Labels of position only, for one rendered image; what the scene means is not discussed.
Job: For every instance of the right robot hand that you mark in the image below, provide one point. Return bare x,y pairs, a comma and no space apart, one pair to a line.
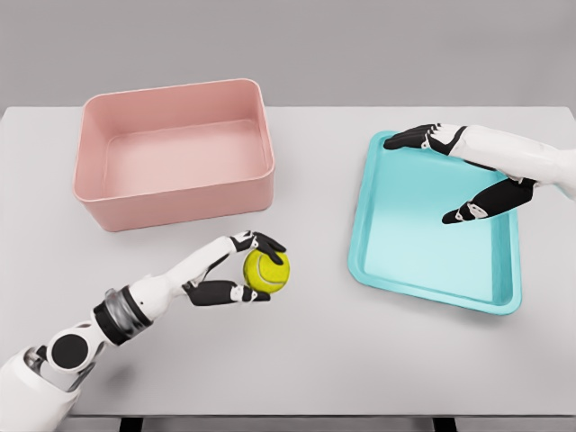
488,155

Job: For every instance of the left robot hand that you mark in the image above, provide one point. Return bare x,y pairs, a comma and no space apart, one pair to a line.
211,261

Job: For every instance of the yellow tennis ball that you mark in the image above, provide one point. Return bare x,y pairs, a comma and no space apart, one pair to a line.
267,272

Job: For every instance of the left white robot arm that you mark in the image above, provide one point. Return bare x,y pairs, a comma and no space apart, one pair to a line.
81,335

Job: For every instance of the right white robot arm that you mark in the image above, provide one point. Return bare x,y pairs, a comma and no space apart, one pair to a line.
558,168

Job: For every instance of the blue plastic tray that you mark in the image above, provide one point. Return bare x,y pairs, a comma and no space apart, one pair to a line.
432,225

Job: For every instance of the pink plastic basket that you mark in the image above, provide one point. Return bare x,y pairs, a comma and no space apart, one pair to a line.
175,153

